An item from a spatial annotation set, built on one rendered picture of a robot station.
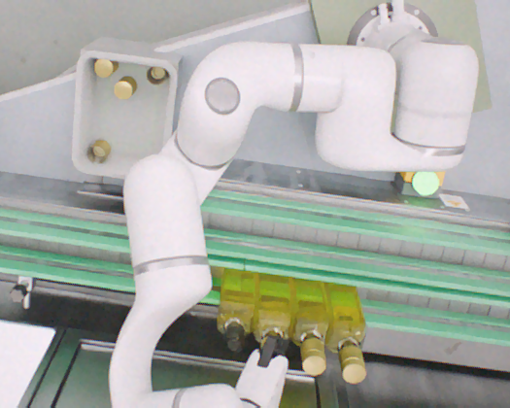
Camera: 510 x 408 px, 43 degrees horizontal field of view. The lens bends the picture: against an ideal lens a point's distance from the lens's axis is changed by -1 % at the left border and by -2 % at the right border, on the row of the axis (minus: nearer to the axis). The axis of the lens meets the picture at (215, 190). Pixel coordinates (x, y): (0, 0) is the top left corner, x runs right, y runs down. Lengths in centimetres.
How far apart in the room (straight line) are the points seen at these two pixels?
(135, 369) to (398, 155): 42
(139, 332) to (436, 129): 44
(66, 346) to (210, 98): 57
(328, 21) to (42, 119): 57
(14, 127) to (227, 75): 67
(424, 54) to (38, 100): 74
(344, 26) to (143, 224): 56
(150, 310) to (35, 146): 68
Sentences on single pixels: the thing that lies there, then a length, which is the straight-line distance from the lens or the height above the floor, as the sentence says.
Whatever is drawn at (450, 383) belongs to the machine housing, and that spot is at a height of 93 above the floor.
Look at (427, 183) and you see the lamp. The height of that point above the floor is 85.
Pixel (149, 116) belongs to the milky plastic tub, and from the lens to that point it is 123.
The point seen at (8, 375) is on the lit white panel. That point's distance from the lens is 109.
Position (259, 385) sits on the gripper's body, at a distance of 84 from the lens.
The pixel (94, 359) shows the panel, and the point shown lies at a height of 105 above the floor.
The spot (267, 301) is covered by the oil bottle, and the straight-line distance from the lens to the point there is 104.
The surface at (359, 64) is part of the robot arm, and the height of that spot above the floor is 114.
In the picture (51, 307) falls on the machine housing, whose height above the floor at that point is 87.
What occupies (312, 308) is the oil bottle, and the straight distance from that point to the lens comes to 104.
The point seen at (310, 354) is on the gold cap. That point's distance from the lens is 96.
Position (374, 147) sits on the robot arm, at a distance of 84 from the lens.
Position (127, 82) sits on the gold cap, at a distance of 118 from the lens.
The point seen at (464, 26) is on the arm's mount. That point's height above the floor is 82.
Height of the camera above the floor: 194
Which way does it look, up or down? 68 degrees down
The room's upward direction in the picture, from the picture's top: 170 degrees counter-clockwise
